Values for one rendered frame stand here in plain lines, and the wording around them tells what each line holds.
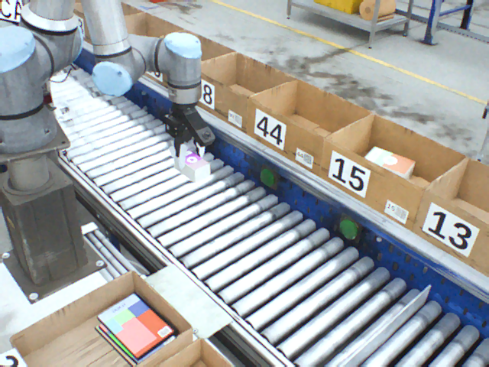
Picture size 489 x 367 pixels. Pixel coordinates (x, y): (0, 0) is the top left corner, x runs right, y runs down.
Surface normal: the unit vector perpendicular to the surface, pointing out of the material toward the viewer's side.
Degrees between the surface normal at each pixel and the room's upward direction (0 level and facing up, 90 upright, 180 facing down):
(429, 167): 90
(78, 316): 88
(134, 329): 0
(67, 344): 0
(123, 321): 0
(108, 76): 95
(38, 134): 72
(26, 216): 90
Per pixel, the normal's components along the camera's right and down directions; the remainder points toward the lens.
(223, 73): 0.66, 0.44
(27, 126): 0.68, 0.16
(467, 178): -0.73, 0.37
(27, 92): 0.81, 0.39
